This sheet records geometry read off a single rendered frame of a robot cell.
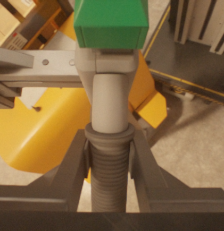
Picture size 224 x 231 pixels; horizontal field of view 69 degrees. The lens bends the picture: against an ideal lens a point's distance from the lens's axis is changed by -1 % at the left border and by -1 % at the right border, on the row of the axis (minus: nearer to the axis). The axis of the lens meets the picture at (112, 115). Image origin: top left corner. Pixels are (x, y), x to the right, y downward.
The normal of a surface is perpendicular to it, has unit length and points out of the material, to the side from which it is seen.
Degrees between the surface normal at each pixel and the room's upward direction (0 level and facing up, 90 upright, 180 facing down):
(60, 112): 45
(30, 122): 0
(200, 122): 0
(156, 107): 22
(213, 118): 0
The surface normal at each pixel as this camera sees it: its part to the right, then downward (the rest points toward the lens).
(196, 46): -0.26, -0.21
